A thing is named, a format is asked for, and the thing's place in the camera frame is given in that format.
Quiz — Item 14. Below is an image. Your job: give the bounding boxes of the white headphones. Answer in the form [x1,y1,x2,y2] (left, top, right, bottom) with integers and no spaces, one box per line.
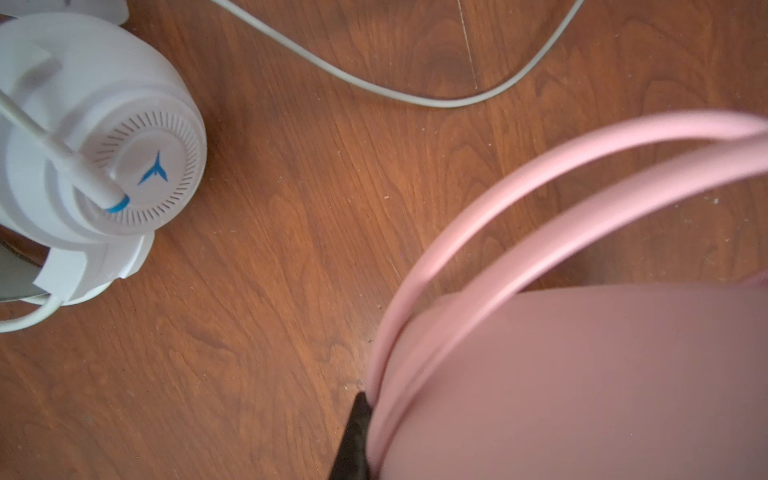
[1,1,207,333]

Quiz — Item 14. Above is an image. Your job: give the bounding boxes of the pink headphones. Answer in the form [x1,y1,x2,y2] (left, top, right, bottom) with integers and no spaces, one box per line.
[354,110,767,479]

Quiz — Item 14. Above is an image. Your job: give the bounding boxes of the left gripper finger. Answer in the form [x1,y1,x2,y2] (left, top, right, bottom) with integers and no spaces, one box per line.
[328,391,375,480]

